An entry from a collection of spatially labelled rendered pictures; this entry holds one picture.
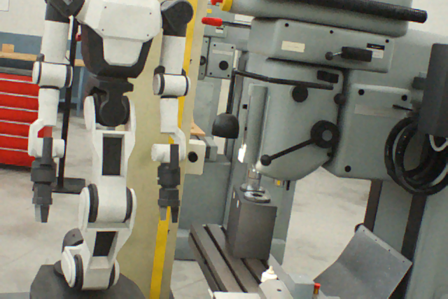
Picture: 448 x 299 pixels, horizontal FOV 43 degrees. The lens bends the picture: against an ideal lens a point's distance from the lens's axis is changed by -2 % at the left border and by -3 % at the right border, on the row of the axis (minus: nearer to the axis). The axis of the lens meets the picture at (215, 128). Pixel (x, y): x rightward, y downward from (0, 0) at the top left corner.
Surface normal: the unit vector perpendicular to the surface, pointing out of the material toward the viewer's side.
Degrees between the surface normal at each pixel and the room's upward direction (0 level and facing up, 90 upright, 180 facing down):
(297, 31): 90
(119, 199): 66
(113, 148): 80
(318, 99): 90
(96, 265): 30
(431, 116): 90
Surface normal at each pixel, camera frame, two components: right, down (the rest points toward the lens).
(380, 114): 0.22, 0.19
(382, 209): -0.97, -0.09
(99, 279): 0.36, 0.47
